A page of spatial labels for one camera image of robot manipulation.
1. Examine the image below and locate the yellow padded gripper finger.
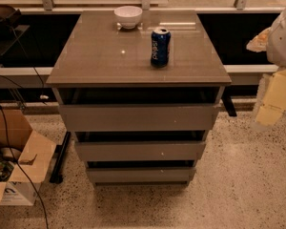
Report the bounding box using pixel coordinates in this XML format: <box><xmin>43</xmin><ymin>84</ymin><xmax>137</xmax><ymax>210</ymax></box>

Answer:
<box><xmin>255</xmin><ymin>70</ymin><xmax>286</xmax><ymax>127</ymax></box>

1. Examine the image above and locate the grey top drawer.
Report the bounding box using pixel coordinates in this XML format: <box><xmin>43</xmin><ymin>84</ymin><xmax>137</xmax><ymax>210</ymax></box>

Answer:
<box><xmin>52</xmin><ymin>87</ymin><xmax>225</xmax><ymax>133</ymax></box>

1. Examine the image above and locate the grey drawer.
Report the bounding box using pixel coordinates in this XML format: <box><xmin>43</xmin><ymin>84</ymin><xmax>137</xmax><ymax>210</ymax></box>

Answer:
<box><xmin>52</xmin><ymin>87</ymin><xmax>225</xmax><ymax>133</ymax></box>
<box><xmin>86</xmin><ymin>160</ymin><xmax>195</xmax><ymax>185</ymax></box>
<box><xmin>75</xmin><ymin>131</ymin><xmax>206</xmax><ymax>161</ymax></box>

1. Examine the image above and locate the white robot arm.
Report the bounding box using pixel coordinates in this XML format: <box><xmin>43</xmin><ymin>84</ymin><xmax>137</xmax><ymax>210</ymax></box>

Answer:
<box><xmin>246</xmin><ymin>8</ymin><xmax>286</xmax><ymax>130</ymax></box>

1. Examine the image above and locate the grey drawer cabinet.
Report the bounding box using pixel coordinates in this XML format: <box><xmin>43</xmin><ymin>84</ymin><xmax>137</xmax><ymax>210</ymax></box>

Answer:
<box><xmin>46</xmin><ymin>10</ymin><xmax>233</xmax><ymax>188</ymax></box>

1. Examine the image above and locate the grey bottom drawer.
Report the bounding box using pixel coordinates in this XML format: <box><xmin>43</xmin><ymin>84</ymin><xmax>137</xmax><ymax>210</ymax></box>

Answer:
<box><xmin>86</xmin><ymin>160</ymin><xmax>195</xmax><ymax>185</ymax></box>

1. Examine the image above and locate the grey middle drawer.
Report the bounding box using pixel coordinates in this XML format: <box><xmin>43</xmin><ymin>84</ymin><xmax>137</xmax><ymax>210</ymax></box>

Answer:
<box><xmin>75</xmin><ymin>131</ymin><xmax>206</xmax><ymax>161</ymax></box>

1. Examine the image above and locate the open cardboard box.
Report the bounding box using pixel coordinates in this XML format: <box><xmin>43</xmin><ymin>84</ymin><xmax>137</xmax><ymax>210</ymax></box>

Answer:
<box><xmin>0</xmin><ymin>109</ymin><xmax>57</xmax><ymax>220</ymax></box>

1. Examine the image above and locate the black leg behind cabinet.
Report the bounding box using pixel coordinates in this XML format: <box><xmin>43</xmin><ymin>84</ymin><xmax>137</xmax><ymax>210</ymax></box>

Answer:
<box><xmin>221</xmin><ymin>89</ymin><xmax>236</xmax><ymax>117</ymax></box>

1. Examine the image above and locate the blue pepsi can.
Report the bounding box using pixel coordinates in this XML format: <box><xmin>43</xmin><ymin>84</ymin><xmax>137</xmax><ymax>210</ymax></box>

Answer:
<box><xmin>151</xmin><ymin>27</ymin><xmax>171</xmax><ymax>68</ymax></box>

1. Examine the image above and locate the white ceramic bowl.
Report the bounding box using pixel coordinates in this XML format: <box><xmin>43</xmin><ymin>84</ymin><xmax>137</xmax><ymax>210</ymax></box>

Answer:
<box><xmin>113</xmin><ymin>6</ymin><xmax>143</xmax><ymax>29</ymax></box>

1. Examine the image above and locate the black metal table leg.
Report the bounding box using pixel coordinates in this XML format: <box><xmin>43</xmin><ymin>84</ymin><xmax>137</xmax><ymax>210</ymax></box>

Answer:
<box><xmin>50</xmin><ymin>132</ymin><xmax>71</xmax><ymax>184</ymax></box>

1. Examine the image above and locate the dark device on shelf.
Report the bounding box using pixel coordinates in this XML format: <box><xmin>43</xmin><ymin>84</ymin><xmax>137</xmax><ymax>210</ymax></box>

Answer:
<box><xmin>0</xmin><ymin>5</ymin><xmax>22</xmax><ymax>31</ymax></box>

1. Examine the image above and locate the black cable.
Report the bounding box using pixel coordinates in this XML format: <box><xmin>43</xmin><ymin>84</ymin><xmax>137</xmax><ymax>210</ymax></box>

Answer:
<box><xmin>0</xmin><ymin>26</ymin><xmax>51</xmax><ymax>229</ymax></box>

